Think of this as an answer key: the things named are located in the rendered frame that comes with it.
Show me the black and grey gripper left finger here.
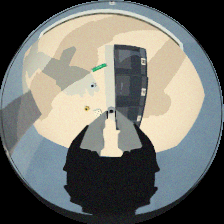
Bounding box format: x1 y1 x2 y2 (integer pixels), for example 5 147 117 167
63 110 108 172

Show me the dark grey rack of bins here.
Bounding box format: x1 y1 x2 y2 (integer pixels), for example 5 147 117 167
113 44 149 128

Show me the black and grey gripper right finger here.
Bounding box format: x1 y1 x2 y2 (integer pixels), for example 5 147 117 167
115 110 160 173

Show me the white domino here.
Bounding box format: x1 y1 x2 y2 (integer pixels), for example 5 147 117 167
93 109 102 118

